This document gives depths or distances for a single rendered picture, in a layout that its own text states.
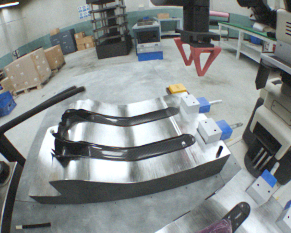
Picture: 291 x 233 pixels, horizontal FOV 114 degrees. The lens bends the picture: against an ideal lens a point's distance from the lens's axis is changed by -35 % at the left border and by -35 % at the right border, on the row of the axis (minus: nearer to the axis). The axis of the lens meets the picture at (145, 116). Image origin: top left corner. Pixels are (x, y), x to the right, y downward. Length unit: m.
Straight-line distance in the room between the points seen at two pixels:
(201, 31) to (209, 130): 0.21
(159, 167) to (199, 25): 0.29
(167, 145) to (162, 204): 0.14
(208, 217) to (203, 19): 0.37
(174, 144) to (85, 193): 0.22
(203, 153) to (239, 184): 0.11
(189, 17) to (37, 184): 0.52
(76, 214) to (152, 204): 0.19
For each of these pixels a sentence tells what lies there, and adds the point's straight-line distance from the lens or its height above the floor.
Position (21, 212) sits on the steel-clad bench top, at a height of 0.80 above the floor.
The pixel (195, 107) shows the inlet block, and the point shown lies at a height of 0.91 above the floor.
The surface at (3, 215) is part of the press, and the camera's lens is 0.64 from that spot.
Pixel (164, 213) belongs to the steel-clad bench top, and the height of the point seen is 0.80.
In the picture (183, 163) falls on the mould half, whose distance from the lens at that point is 0.30.
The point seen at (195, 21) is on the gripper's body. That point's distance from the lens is 0.32.
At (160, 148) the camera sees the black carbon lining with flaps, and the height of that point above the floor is 0.88.
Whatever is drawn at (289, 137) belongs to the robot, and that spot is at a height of 0.80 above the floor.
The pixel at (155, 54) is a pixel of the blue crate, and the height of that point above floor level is 0.15.
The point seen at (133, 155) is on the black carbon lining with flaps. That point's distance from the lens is 0.33.
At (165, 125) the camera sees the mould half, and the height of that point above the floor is 0.89.
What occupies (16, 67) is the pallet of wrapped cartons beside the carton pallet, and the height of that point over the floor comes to 0.77.
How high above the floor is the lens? 1.14
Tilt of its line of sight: 40 degrees down
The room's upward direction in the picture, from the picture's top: 8 degrees counter-clockwise
